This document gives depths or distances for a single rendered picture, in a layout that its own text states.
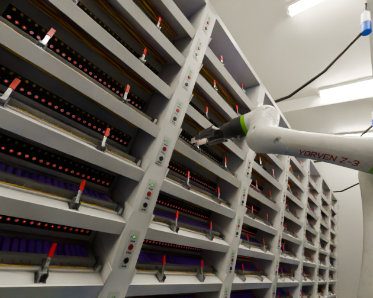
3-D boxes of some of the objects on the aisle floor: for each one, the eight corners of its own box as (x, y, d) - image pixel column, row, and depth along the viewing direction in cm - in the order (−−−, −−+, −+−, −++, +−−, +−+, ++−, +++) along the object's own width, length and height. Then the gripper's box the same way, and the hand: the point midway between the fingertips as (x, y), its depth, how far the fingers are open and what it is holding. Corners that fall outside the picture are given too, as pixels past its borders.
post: (218, 362, 99) (265, 88, 156) (207, 367, 93) (260, 80, 151) (190, 337, 113) (243, 94, 171) (179, 340, 107) (238, 87, 165)
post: (271, 337, 142) (292, 130, 200) (266, 339, 136) (289, 125, 194) (246, 321, 156) (273, 132, 214) (240, 323, 151) (269, 128, 208)
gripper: (223, 127, 81) (182, 142, 96) (241, 143, 91) (201, 155, 105) (224, 113, 84) (184, 129, 99) (241, 130, 94) (202, 143, 109)
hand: (198, 141), depth 100 cm, fingers open, 3 cm apart
